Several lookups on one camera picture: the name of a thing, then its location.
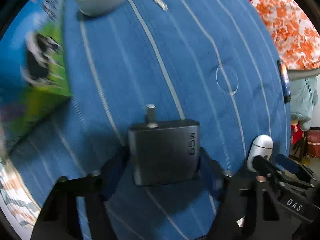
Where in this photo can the dark printed lighter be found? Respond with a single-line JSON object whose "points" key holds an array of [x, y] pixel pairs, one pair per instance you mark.
{"points": [[285, 83]]}

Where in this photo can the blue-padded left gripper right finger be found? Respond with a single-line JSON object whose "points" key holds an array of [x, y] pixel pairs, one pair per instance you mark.
{"points": [[248, 207]]}

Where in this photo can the black power adapter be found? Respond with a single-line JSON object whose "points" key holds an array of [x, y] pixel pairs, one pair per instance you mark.
{"points": [[163, 152]]}

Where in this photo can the blue milk carton box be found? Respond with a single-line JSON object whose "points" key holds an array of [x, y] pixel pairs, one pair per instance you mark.
{"points": [[33, 72]]}

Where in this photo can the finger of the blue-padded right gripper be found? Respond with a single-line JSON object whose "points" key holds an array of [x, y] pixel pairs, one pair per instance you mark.
{"points": [[299, 170], [275, 176]]}

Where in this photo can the orange floral cloth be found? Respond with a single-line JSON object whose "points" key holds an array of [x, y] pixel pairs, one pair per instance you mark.
{"points": [[295, 37]]}

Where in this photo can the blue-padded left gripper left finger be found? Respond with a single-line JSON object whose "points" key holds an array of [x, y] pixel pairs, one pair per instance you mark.
{"points": [[60, 215]]}

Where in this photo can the light blue garment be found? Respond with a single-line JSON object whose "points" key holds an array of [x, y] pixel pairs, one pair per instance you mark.
{"points": [[304, 98]]}

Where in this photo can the plaid checkered cloth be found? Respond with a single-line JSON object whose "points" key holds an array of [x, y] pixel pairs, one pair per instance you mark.
{"points": [[17, 197]]}

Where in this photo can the blue striped tablecloth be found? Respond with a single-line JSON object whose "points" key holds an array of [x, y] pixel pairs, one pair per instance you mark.
{"points": [[212, 61]]}

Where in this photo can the white earbuds case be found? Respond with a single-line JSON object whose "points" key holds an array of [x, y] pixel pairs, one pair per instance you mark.
{"points": [[262, 145]]}

